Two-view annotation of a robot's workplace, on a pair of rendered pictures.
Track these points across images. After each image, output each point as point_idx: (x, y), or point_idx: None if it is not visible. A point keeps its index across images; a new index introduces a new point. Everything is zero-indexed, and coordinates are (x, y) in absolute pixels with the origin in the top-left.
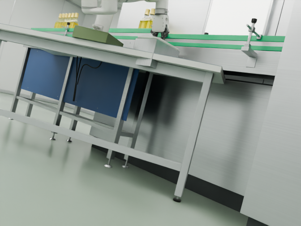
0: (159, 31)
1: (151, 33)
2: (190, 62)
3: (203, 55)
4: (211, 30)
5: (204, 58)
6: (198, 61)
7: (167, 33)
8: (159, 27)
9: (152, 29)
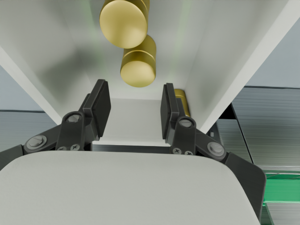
0: (84, 151)
1: (234, 155)
2: None
3: (8, 147)
4: None
5: (6, 136)
6: (32, 129)
7: (8, 152)
8: (63, 215)
9: (223, 176)
